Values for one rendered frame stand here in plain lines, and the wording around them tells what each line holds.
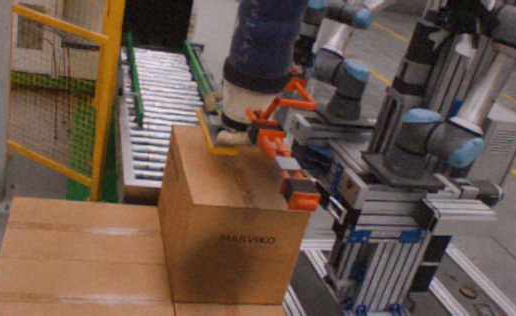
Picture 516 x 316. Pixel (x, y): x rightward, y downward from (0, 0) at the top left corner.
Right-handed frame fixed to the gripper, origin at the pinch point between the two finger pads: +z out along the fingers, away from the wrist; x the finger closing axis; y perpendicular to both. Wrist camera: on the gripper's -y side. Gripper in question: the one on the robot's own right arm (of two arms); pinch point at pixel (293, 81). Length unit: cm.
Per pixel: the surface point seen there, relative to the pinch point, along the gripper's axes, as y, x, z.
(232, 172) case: 38, -29, 24
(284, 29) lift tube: 40, -24, -29
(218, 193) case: 53, -37, 24
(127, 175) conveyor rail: -16, -59, 59
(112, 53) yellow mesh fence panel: -81, -69, 24
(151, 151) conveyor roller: -54, -44, 65
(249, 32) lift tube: 37, -34, -26
